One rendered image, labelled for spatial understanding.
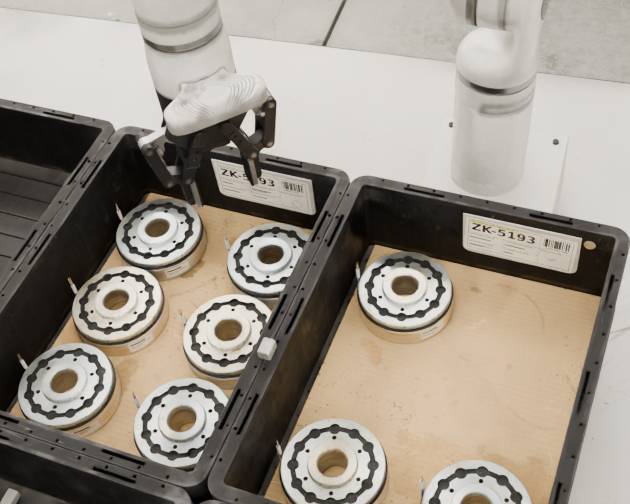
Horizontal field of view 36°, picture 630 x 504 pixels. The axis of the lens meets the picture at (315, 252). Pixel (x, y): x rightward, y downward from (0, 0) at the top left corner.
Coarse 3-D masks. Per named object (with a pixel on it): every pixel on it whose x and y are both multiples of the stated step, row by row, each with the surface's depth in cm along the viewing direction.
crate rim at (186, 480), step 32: (128, 128) 115; (96, 160) 112; (288, 160) 109; (64, 224) 107; (320, 224) 103; (32, 256) 104; (288, 288) 98; (256, 352) 93; (224, 416) 89; (64, 448) 89; (96, 448) 89; (160, 480) 86; (192, 480) 86
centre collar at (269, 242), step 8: (264, 240) 110; (272, 240) 110; (280, 240) 110; (256, 248) 110; (264, 248) 110; (280, 248) 110; (288, 248) 109; (256, 256) 109; (288, 256) 108; (256, 264) 108; (264, 264) 108; (272, 264) 108; (280, 264) 108; (288, 264) 108; (264, 272) 108; (272, 272) 108
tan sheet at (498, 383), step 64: (512, 320) 104; (576, 320) 103; (320, 384) 102; (384, 384) 101; (448, 384) 100; (512, 384) 99; (576, 384) 99; (384, 448) 96; (448, 448) 96; (512, 448) 95
